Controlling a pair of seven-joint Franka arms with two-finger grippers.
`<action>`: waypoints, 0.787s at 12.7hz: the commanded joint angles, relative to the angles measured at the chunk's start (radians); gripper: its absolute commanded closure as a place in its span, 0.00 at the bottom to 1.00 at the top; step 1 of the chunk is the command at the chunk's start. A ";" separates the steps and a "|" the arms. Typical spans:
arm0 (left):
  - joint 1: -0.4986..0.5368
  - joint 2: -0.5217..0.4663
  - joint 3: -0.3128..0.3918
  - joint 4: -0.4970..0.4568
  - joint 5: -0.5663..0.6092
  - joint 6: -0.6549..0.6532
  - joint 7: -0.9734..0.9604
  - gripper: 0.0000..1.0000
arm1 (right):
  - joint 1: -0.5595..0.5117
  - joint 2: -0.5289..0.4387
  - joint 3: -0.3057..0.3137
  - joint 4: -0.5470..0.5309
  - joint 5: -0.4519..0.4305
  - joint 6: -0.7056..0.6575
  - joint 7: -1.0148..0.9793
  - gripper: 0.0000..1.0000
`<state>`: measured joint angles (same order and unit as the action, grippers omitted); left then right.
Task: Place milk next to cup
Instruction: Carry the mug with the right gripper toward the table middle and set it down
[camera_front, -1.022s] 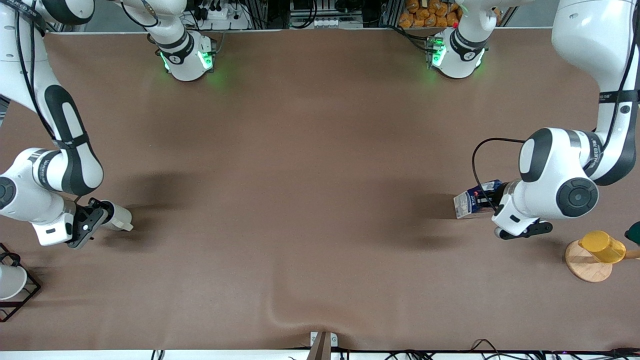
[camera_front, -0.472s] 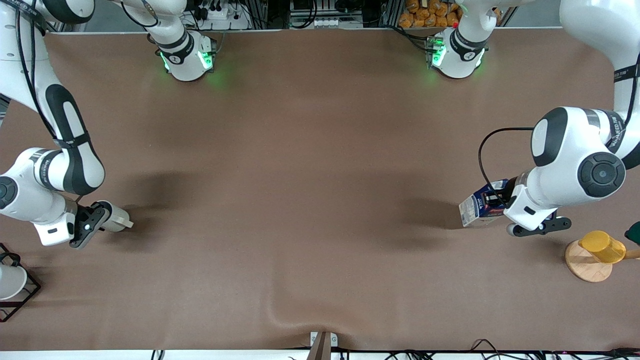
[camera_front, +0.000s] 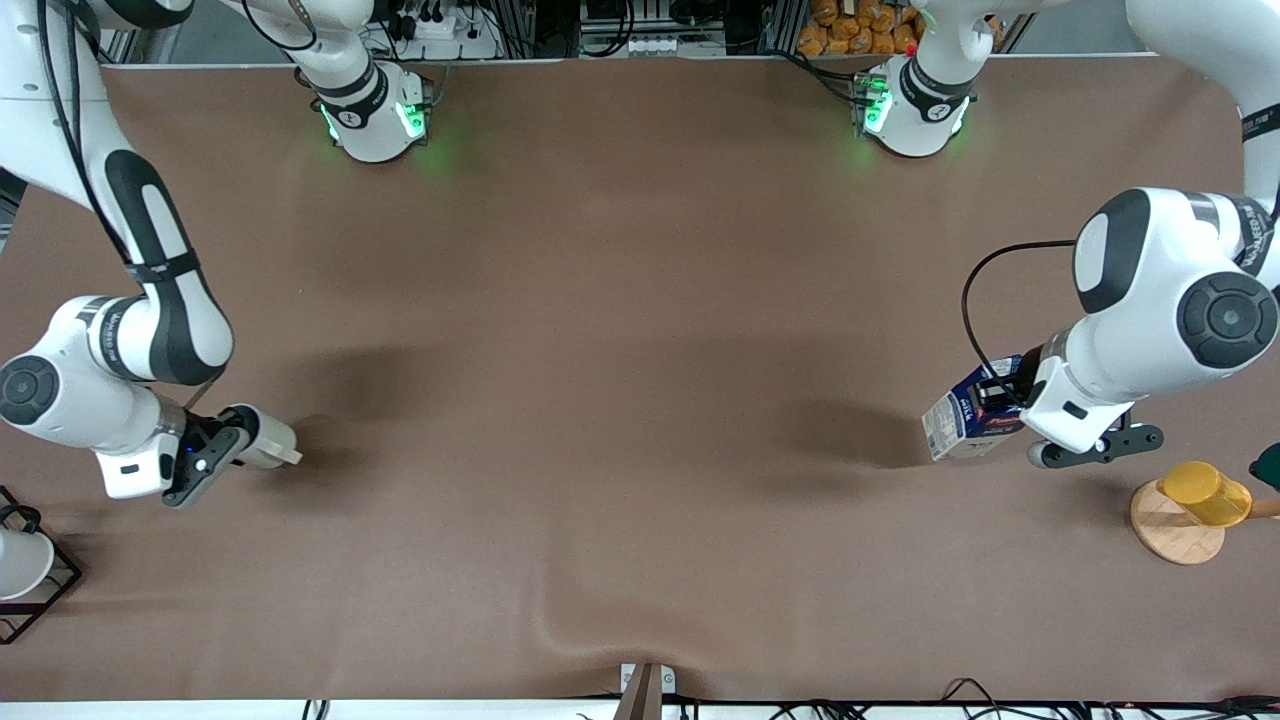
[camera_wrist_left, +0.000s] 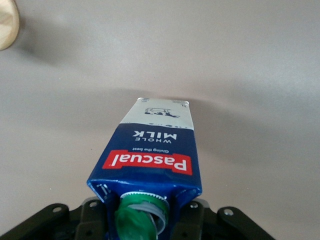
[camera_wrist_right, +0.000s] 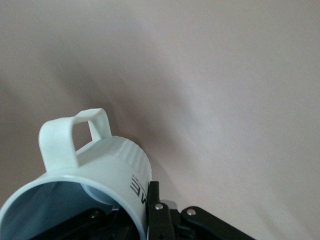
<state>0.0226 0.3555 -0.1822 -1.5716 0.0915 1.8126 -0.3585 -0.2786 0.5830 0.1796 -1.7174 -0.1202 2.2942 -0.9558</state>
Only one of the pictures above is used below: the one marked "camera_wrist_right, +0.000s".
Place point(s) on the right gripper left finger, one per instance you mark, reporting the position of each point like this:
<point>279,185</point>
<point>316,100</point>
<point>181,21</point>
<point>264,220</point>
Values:
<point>95,225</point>

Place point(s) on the brown table mat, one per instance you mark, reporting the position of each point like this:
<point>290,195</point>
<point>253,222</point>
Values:
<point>225,75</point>

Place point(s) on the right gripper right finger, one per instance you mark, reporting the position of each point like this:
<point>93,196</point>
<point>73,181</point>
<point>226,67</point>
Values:
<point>160,220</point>

